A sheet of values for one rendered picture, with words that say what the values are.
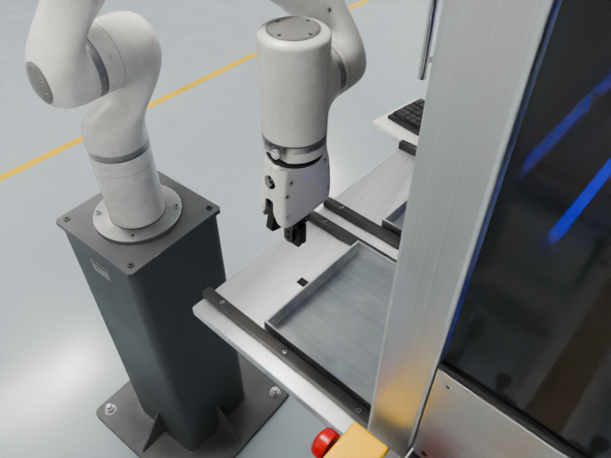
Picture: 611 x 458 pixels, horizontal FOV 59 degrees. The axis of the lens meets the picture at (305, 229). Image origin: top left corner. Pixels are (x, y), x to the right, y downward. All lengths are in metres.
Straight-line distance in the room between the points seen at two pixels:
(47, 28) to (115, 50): 0.11
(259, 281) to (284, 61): 0.54
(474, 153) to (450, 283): 0.13
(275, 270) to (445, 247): 0.64
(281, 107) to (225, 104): 2.60
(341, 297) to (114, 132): 0.51
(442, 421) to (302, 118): 0.37
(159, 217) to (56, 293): 1.20
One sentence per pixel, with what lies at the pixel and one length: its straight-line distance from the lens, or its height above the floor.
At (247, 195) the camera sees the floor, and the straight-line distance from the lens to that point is 2.57.
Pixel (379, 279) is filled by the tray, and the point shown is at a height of 0.88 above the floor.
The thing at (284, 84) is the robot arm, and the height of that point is 1.37.
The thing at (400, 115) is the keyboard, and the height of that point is 0.83.
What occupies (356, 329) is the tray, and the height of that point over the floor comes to 0.88.
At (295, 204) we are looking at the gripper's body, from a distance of 0.72.
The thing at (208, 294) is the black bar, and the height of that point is 0.90.
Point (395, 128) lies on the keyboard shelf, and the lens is 1.57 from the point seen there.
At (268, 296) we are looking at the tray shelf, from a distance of 1.01.
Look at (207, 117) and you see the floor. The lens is 3.13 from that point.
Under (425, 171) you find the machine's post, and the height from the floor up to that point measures 1.42.
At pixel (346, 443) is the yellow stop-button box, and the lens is 0.70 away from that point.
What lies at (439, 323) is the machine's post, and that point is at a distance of 0.51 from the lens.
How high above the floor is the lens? 1.67
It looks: 44 degrees down
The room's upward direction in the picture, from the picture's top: straight up
